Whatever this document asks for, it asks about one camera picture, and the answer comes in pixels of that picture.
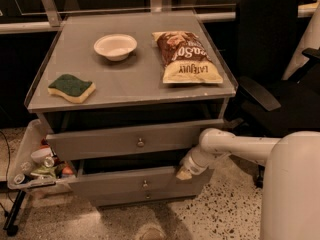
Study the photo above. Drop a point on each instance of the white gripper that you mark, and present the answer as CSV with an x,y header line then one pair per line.
x,y
192,164

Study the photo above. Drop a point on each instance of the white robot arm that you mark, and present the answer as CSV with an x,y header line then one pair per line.
x,y
291,194

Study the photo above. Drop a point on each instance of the grey top drawer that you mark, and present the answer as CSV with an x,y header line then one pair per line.
x,y
129,140

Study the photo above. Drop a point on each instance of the grey drawer cabinet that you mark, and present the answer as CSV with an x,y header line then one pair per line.
x,y
128,92

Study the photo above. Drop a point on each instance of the black office chair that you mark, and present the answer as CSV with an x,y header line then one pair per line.
x,y
268,105

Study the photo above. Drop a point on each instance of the brown yellow chip bag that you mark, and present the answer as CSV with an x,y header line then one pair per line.
x,y
185,59

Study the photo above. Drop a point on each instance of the silver can in bin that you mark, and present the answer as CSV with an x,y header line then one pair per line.
x,y
49,162

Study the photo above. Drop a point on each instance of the green yellow sponge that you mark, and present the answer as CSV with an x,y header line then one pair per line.
x,y
71,88

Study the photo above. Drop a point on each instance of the white paper bowl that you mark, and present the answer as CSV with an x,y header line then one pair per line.
x,y
115,47

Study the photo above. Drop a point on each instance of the white cup in bin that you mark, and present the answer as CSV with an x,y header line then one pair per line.
x,y
39,155

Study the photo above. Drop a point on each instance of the clear plastic side bin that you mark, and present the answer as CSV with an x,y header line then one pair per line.
x,y
26,175

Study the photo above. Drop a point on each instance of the black stand leg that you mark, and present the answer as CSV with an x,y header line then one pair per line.
x,y
9,226

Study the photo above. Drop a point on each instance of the metal rail with brackets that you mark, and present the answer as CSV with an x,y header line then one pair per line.
x,y
30,16

